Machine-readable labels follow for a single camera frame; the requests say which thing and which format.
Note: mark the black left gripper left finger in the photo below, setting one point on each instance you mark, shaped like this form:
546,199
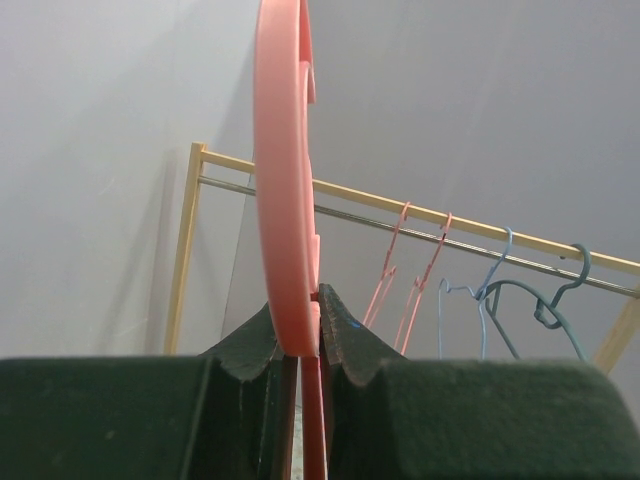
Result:
224,414

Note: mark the thin pink hanger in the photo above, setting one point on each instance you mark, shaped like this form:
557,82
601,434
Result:
387,275
415,296

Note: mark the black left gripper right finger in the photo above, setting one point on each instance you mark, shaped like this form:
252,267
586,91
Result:
396,418

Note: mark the wooden clothes rack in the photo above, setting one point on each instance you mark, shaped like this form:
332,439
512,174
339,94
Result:
609,352

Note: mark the grey-blue hanger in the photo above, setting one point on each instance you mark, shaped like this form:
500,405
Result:
546,311

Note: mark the thick pink hanger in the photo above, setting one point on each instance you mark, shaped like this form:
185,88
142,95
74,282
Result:
283,89

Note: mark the light blue hanger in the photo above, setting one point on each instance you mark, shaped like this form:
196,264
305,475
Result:
478,295

